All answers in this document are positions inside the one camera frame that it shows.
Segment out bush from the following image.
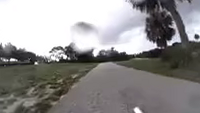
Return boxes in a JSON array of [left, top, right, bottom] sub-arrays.
[[159, 41, 200, 70]]

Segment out grey asphalt path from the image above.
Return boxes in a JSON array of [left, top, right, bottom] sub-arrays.
[[37, 55, 200, 113]]

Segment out grass verge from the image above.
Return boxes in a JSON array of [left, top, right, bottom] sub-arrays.
[[0, 60, 103, 113], [113, 51, 200, 93]]

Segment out row of trees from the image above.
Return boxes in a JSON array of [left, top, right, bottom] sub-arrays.
[[0, 11, 136, 70]]

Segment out tall tree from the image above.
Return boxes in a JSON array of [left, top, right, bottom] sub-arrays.
[[123, 0, 200, 52]]

